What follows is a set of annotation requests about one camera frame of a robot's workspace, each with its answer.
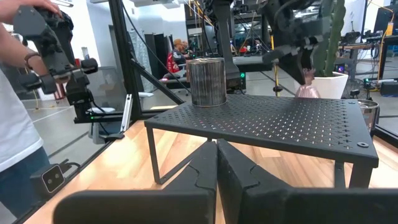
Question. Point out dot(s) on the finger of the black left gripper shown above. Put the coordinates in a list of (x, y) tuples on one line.
[(297, 68), (316, 59)]

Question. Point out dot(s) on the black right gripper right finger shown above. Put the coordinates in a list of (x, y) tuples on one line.
[(264, 205)]

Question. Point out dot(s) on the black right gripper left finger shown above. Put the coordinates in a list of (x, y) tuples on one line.
[(186, 205)]

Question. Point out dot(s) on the pink glass candlestick holder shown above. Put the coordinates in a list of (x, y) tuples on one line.
[(308, 91)]

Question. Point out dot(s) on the person's forearm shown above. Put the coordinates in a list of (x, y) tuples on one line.
[(12, 43)]

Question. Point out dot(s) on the green cactus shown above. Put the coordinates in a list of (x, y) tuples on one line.
[(335, 37)]

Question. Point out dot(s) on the white hexagonal plant pot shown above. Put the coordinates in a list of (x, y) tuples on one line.
[(332, 87)]

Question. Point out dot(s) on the black floor fan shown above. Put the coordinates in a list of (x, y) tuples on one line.
[(353, 88)]

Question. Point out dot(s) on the black perforated metal shelf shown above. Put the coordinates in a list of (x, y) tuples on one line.
[(264, 124)]

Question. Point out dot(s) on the silver aluminium bar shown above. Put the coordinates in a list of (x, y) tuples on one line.
[(126, 115)]

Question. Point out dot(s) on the person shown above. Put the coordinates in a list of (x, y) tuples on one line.
[(15, 124), (178, 57)]

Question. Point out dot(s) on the red jacket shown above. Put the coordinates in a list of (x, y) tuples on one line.
[(171, 65)]

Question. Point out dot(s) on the grey mesh office chair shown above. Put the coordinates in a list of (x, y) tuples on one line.
[(105, 87)]

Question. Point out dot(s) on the wristwatch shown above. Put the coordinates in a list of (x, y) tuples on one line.
[(31, 57)]

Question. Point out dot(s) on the small black depth camera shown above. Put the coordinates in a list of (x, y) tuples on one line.
[(49, 180)]

